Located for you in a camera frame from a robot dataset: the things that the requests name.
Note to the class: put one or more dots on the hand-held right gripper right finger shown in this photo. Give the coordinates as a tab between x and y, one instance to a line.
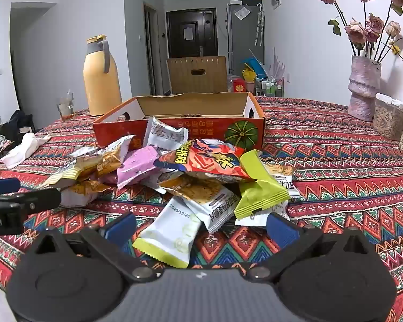
282	228

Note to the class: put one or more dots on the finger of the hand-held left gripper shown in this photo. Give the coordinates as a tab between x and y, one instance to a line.
3	185
37	198

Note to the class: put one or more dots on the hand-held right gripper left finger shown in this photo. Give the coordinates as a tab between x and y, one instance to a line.
121	227

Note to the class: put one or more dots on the plain white snack packet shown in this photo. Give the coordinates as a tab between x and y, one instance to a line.
255	218

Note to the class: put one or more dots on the white yellow snack packet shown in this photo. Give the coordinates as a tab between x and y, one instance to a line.
62	171

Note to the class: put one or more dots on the lime green snack packet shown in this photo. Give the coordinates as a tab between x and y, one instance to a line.
258	187

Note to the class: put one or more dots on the white orange snack packet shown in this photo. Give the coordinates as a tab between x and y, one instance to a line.
84	192
205	201
283	176

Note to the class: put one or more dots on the white lime-edged snack packet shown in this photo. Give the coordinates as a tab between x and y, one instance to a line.
171	231

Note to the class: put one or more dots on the pink snack packet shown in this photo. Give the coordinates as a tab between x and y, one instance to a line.
136	167

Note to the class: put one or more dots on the golden snack packet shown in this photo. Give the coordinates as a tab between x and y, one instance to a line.
110	156

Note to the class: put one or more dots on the white grey-print snack packet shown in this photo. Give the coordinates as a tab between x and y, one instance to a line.
164	134

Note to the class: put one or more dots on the red chip bag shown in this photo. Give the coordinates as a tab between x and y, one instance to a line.
205	159

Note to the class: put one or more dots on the orange printed cardboard box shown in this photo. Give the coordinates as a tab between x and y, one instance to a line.
194	107

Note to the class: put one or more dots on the white cloth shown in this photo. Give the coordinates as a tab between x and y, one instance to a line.
23	147

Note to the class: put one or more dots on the dark cloth pile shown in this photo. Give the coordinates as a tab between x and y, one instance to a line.
15	122

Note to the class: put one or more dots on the glass cup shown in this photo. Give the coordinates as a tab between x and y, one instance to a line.
66	109

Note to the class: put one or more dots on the yellow thermos jug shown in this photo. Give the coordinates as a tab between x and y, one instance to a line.
100	84

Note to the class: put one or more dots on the red gift box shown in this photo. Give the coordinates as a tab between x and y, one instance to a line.
239	86

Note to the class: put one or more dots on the yellow bag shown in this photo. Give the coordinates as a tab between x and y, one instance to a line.
248	74

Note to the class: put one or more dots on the wooden chair back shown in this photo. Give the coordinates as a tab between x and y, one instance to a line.
188	84

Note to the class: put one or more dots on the pink ceramic vase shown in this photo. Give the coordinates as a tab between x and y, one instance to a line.
362	90

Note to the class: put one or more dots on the blue plastic box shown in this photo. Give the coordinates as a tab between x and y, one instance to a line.
253	64

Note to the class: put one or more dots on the dark entrance door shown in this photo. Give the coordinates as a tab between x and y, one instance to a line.
178	47

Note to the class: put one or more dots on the grey refrigerator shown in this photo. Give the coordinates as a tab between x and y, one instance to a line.
241	43

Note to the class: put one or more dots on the paper notice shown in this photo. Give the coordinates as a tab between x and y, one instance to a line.
188	33

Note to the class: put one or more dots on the white folded umbrella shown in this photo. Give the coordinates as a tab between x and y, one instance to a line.
259	23

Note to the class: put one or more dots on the clear plastic bag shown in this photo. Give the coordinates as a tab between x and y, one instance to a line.
241	12

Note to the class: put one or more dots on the dried rose bouquet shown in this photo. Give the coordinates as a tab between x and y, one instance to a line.
372	26

